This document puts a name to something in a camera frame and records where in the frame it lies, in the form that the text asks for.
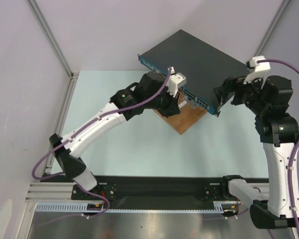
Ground wooden board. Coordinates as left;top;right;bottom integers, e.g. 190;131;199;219
154;93;207;135

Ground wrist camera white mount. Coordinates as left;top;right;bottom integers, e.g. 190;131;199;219
243;56;271;85
166;67;186;98

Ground right aluminium frame post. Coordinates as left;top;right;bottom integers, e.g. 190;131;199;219
254;0;292;56

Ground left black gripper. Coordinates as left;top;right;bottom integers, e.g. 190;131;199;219
144;85;179;118

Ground slotted cable duct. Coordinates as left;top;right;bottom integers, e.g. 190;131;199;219
35;201;237;214

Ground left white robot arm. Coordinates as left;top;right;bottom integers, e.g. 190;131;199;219
49;68;186;199

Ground aluminium frame post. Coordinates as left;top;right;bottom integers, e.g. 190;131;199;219
26;0;74;79
254;0;292;56

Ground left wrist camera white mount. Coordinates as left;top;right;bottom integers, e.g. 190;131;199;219
166;67;186;98

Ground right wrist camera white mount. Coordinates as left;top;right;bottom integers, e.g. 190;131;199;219
243;56;271;85

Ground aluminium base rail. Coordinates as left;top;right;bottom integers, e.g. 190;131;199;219
24;181;75;203

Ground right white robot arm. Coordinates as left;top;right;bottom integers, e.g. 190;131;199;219
214;76;299;229

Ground left aluminium frame post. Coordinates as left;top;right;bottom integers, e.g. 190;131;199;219
26;0;74;79

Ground black network switch blue front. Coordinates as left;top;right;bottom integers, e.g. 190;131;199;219
138;29;249;117

